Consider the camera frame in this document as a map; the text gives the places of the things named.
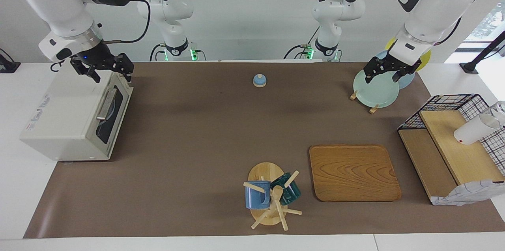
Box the yellow plate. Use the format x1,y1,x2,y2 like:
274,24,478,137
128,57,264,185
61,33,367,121
385,37,432,72

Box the brown table mat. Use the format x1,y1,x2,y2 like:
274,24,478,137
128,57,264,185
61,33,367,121
24,62,505,239

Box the black slanted stand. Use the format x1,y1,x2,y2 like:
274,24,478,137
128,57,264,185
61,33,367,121
460,30,505,74

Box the wooden plate rack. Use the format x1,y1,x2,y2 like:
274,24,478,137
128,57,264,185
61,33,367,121
350,90,380,114

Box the black wire basket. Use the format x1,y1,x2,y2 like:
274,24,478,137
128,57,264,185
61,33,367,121
397,94,505,176

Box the clear glass cup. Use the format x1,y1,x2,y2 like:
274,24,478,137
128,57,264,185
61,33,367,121
489,101,505,126

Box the pale blue racked plate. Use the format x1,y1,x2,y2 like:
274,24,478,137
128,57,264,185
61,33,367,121
375,51,415,90

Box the mint green plate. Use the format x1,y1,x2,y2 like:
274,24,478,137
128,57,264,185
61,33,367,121
353,69,400,108

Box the dark green mug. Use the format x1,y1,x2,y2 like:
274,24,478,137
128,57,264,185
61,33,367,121
270,172,301,205

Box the black left base cable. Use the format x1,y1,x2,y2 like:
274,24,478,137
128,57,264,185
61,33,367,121
284,26,321,60

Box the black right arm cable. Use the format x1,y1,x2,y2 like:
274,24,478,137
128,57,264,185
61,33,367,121
99,0,152,44

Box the wooden serving tray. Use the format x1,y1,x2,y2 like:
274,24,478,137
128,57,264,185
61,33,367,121
309,144,402,202

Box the black right base cable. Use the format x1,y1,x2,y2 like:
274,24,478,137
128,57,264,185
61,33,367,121
150,43,166,62

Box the grey patterned cloth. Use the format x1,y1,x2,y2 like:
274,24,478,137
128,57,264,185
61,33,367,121
431,179,505,206

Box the wooden mug tree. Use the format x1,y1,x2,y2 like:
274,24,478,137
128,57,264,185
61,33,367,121
243,162,303,231

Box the white cup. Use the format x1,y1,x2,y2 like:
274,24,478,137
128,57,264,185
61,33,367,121
454,114,501,145

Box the oven door with glass window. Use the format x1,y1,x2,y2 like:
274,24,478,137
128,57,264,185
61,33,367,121
95,73,134,157

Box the blue mug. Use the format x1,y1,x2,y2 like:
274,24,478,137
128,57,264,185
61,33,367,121
245,180,272,210

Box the wooden stepped shelf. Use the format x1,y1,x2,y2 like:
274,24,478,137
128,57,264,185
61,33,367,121
398,110,505,204

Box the black base cable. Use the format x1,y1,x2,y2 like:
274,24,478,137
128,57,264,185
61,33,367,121
284,26,321,60
150,43,166,62

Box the white toaster oven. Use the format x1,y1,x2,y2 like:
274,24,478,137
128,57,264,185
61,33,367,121
20,70,134,161

